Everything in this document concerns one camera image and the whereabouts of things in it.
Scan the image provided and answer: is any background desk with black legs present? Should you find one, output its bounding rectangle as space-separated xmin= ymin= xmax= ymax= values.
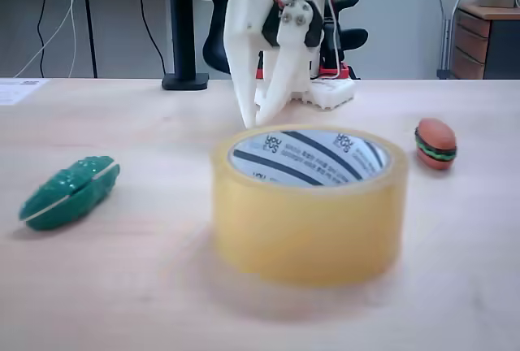
xmin=0 ymin=0 xmax=208 ymax=80

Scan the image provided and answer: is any white printed paper sheet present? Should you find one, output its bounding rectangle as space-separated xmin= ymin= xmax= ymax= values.
xmin=0 ymin=78 xmax=50 ymax=107

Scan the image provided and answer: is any black hanging cable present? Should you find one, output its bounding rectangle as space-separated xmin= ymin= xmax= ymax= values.
xmin=132 ymin=0 xmax=168 ymax=79

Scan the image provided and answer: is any yellow tape roll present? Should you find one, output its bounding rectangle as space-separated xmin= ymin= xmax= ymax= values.
xmin=210 ymin=123 xmax=410 ymax=287

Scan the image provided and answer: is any white hanging cable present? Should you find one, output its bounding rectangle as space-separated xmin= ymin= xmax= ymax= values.
xmin=11 ymin=0 xmax=101 ymax=79

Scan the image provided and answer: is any green toy cucumber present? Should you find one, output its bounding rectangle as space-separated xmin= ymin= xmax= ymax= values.
xmin=19 ymin=155 xmax=121 ymax=232

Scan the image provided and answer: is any brown drawer cabinet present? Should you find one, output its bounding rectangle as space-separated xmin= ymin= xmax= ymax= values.
xmin=450 ymin=1 xmax=520 ymax=80

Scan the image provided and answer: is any black office chair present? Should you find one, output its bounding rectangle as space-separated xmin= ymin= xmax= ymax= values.
xmin=197 ymin=0 xmax=370 ymax=80

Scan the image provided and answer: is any toy hamburger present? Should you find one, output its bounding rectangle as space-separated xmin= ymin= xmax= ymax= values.
xmin=414 ymin=117 xmax=458 ymax=171

